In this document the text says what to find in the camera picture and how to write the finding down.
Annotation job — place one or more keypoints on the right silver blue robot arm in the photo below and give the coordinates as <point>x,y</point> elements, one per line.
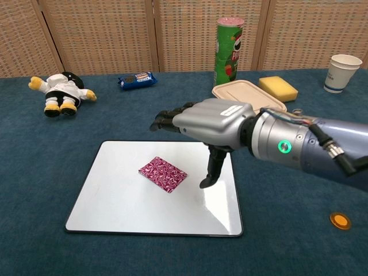
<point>310,143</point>

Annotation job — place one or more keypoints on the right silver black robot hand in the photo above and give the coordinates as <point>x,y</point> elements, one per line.
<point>212,123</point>

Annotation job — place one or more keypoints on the green Pringles can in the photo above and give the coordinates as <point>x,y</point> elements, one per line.
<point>228,53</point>

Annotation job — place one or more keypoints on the small orange disc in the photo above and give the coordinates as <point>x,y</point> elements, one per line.
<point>340,220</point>

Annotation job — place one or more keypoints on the white paper cup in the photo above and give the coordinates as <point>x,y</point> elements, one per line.
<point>340,74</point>

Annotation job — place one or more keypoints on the beige lidded food container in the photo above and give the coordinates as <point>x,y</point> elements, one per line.
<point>247,94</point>

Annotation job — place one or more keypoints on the woven folding screen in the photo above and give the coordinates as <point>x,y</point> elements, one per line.
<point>184,34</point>

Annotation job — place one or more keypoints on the yellow sponge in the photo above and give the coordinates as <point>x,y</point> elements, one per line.
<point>278,88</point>

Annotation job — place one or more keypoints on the white rectangular board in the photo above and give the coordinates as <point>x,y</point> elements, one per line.
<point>155,189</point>

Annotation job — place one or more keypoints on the black white plush doll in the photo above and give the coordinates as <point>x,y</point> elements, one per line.
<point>61,93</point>

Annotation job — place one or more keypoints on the blue felt table cover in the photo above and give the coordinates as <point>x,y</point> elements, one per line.
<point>43,172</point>

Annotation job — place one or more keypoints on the blue Oreo cookie pack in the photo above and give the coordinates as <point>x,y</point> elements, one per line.
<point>137,80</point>

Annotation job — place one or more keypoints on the magenta patterned square pad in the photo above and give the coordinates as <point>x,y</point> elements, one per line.
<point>162,174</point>

